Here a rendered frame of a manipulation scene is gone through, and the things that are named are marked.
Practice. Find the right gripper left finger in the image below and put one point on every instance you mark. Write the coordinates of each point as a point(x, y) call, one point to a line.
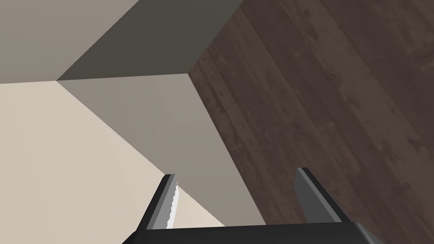
point(160, 207)

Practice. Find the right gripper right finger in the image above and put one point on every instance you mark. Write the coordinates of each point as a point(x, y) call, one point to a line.
point(315, 200)

